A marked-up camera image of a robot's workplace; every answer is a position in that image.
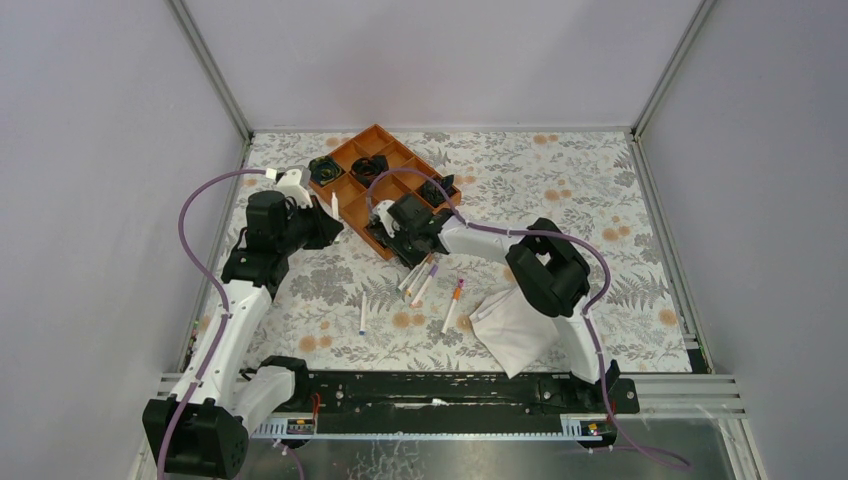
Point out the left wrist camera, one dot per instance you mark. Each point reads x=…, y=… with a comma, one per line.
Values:
x=292, y=183

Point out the white folded cloth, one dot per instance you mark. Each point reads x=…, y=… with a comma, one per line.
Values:
x=513, y=331

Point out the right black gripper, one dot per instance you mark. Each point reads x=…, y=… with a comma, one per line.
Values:
x=407, y=240

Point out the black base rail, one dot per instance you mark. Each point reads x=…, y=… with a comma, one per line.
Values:
x=456, y=403

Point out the orange wooden compartment tray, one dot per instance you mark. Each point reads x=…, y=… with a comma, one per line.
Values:
x=406, y=172

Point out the white marker pen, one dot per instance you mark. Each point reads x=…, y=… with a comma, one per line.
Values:
x=335, y=205
x=421, y=270
x=449, y=315

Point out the dark green rolled tie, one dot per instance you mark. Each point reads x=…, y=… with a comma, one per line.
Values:
x=438, y=190

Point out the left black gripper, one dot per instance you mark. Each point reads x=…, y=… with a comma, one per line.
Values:
x=324, y=229

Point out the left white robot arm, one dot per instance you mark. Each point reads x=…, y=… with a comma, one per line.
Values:
x=203, y=426

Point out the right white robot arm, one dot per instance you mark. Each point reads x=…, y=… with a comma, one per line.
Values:
x=547, y=306

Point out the white marker green end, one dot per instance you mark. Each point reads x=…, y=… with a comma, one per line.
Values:
x=402, y=286

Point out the green patterned rolled tie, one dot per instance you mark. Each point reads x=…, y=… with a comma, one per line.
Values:
x=324, y=170

